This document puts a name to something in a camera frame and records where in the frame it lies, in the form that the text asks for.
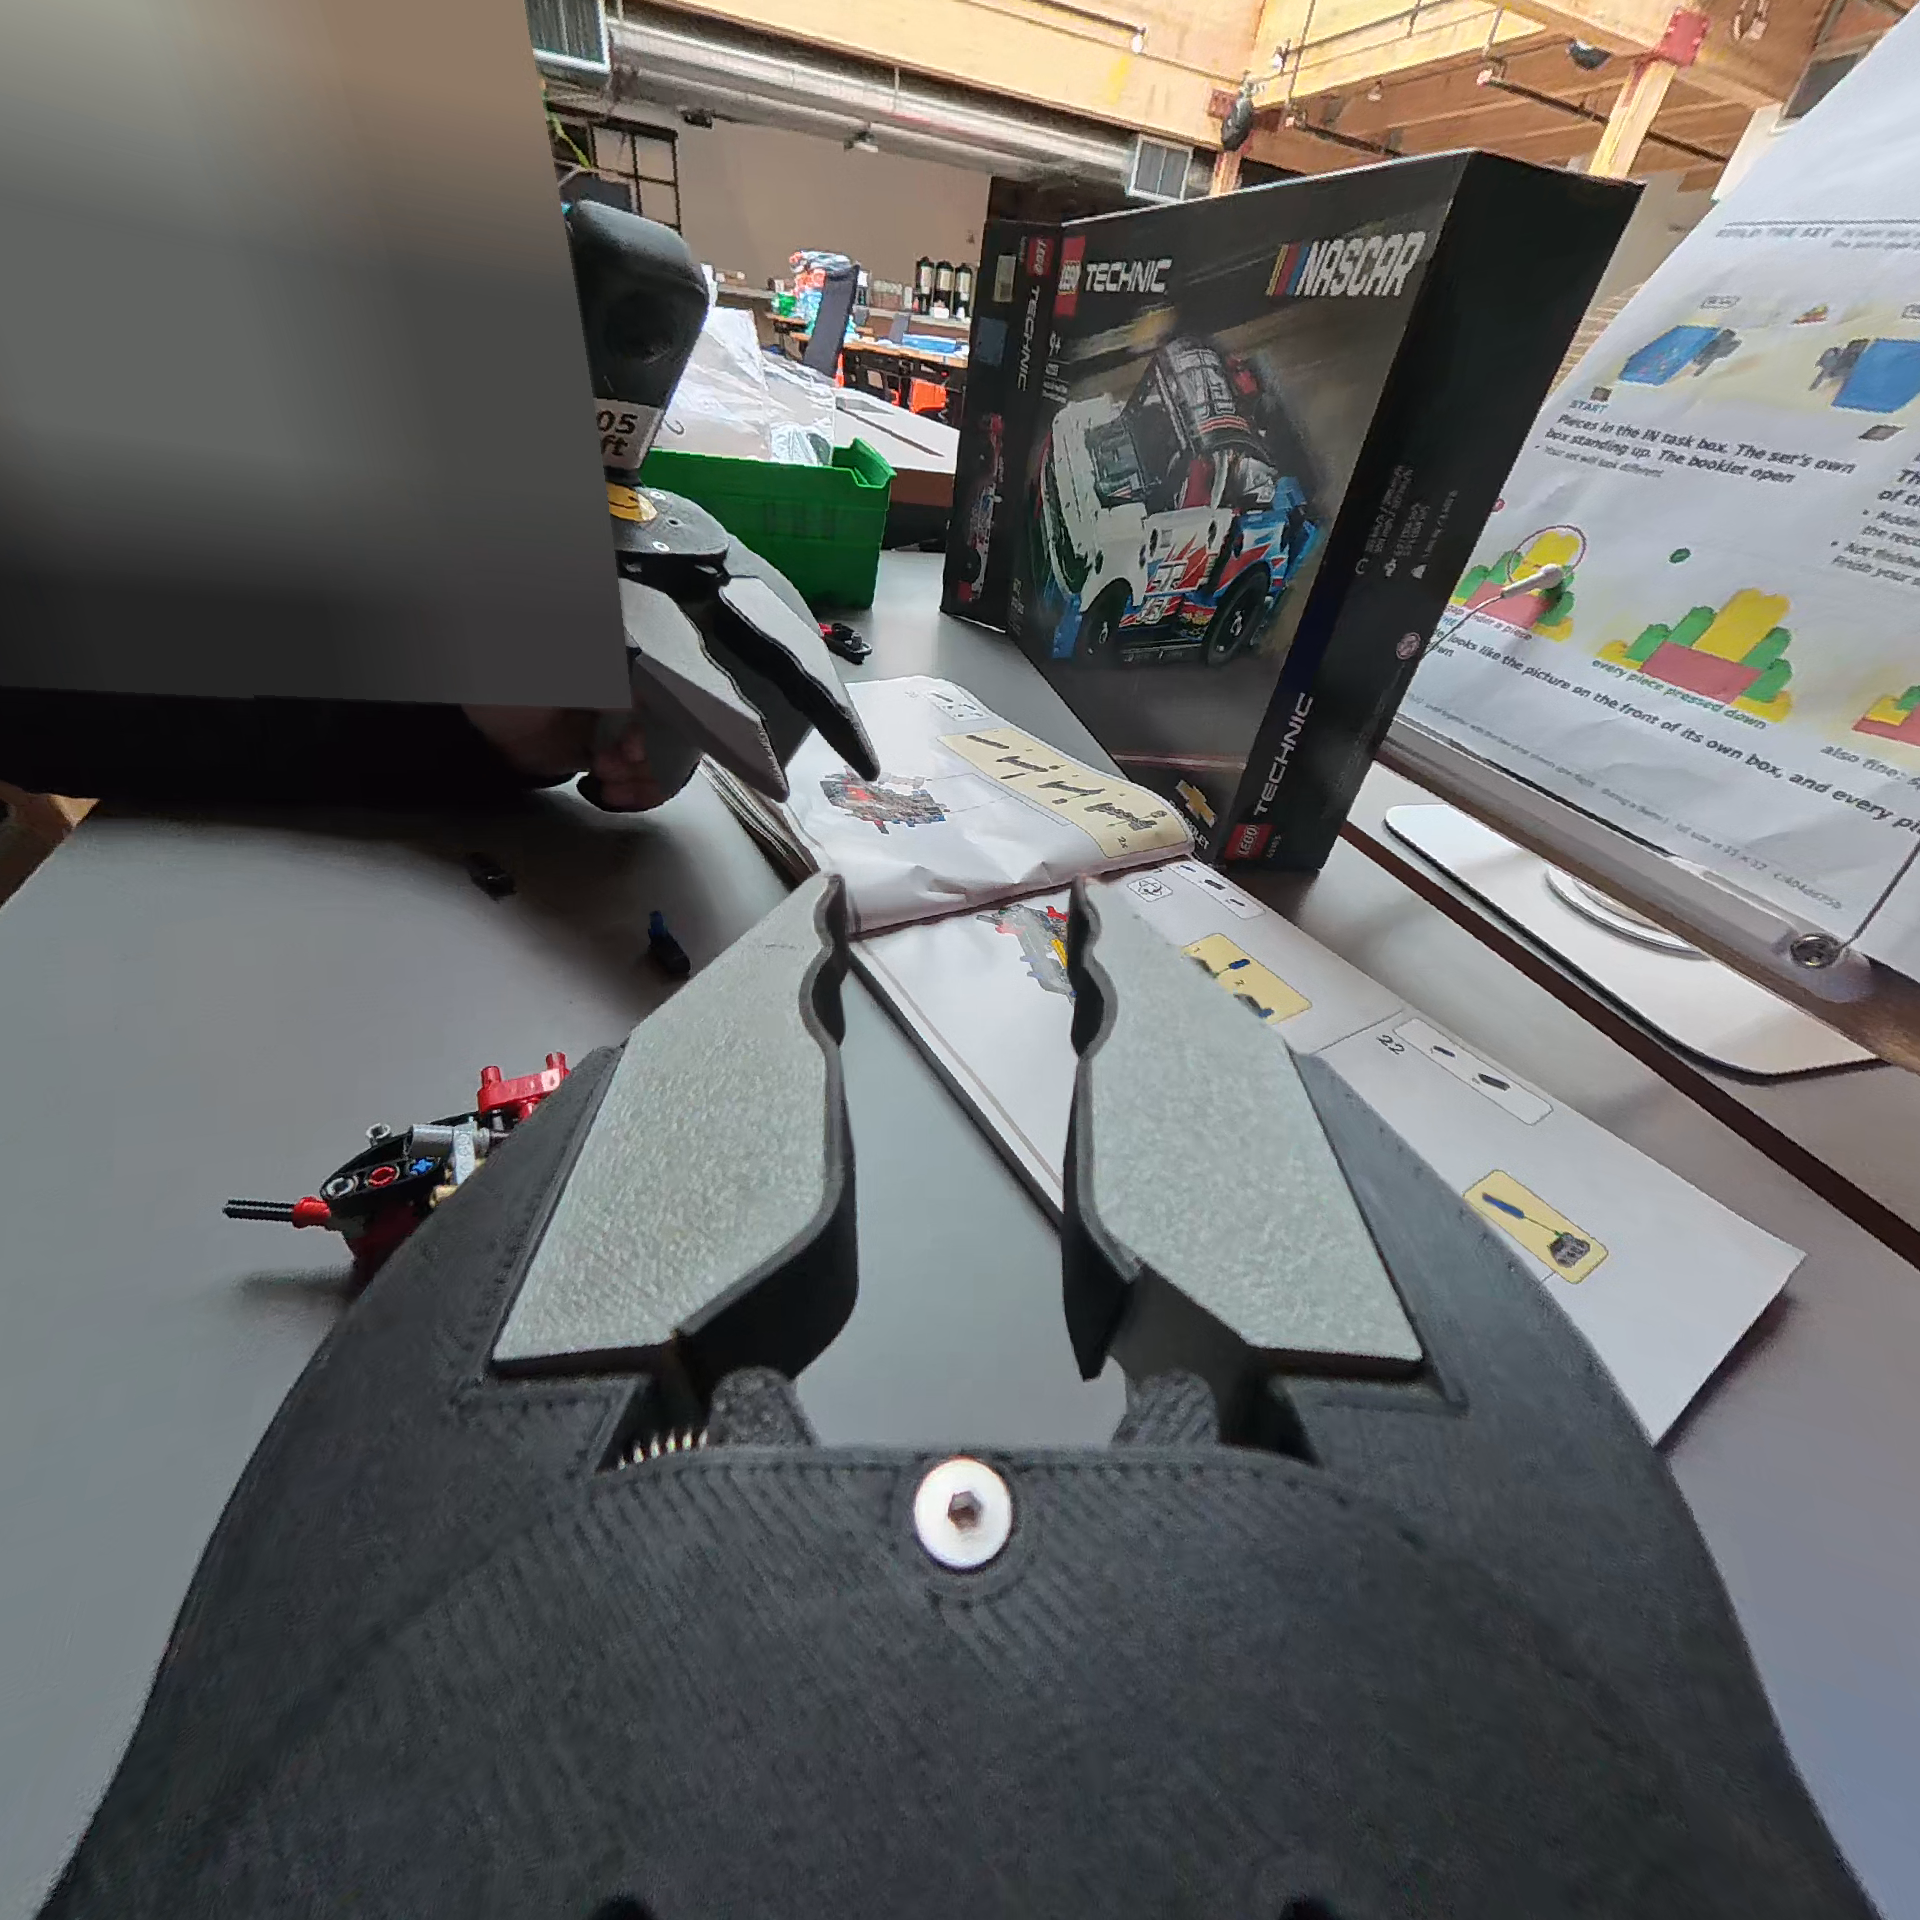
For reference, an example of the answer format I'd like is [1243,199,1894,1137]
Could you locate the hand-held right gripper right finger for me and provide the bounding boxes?
[1059,881,1426,1389]

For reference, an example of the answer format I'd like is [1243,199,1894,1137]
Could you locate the pile of clear plastic bags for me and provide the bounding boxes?
[668,306,840,472]

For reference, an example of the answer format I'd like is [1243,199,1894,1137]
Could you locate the white sign stand base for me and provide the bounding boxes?
[1383,802,1882,1082]

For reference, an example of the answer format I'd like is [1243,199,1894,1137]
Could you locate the lego instruction booklet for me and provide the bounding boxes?
[704,675,1807,1445]

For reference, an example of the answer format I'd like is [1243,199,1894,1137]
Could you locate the partly built lego model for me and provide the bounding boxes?
[225,1049,574,1281]

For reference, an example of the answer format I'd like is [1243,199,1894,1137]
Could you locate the black lego set box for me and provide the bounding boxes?
[942,151,1646,875]

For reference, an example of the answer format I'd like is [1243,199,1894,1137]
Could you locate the person's left hand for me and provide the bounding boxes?
[457,703,664,815]

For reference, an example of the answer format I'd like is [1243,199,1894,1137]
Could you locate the printed instruction sheet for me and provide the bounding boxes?
[1387,17,1920,964]

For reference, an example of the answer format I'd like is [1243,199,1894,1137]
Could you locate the green plastic bin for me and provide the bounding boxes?
[642,440,898,610]

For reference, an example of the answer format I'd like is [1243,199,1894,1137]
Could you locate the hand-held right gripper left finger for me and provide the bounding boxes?
[489,873,864,1379]

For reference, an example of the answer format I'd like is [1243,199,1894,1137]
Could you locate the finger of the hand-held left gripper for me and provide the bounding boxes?
[719,573,886,783]
[620,583,794,804]

